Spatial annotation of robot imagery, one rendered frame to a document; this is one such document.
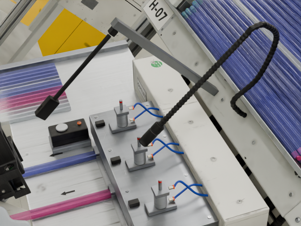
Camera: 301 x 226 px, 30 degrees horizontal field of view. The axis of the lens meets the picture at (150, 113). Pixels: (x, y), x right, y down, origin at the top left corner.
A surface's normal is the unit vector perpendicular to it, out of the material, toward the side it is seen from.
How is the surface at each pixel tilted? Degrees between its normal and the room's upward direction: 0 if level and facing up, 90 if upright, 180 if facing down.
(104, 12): 90
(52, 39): 90
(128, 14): 90
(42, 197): 46
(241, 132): 90
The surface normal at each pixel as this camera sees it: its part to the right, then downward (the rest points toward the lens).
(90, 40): 0.33, 0.59
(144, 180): -0.03, -0.77
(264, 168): -0.68, -0.39
